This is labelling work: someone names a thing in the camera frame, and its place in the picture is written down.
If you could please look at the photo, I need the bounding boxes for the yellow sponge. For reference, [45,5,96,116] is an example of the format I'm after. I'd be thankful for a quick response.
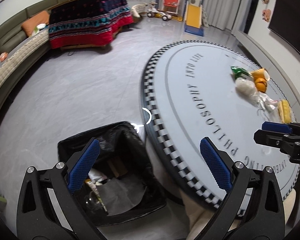
[277,100,293,124]

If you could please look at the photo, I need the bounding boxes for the clear plastic bag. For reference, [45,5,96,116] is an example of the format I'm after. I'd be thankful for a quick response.
[249,91,279,113]

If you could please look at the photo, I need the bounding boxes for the yellow paper cup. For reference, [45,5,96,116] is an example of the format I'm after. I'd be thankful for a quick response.
[250,68,270,81]

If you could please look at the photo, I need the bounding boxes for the green milk carton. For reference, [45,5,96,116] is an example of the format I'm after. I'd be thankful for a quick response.
[230,66,253,80]

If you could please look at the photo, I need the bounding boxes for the grey cloth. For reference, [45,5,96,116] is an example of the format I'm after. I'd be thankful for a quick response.
[97,176,147,216]

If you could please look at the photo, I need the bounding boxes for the black trash bin bag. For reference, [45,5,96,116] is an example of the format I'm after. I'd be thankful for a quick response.
[57,121,166,228]

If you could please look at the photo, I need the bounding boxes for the long white tv cabinet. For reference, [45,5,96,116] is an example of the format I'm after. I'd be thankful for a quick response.
[231,28,300,120]

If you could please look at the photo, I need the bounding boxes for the beige quilted sofa cover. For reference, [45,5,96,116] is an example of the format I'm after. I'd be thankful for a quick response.
[0,28,49,88]

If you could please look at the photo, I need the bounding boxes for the yellow toy slide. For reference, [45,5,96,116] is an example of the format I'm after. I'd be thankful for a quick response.
[184,0,209,37]

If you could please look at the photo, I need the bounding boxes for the green sofa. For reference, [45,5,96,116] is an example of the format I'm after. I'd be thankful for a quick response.
[0,0,81,71]

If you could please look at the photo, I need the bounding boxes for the white toy ride-on car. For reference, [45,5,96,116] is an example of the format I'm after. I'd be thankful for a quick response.
[146,2,172,21]

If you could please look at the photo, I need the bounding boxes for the orange cushion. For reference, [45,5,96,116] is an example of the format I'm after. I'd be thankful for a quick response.
[21,10,50,37]

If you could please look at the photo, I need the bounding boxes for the red patterned blanket table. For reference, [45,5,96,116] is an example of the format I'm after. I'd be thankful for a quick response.
[49,0,133,49]

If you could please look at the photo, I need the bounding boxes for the black wall television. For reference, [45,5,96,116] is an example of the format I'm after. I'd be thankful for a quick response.
[268,0,300,54]

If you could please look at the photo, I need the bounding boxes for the cartoon wall stickers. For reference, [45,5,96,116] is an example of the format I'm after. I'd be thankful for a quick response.
[260,0,279,23]

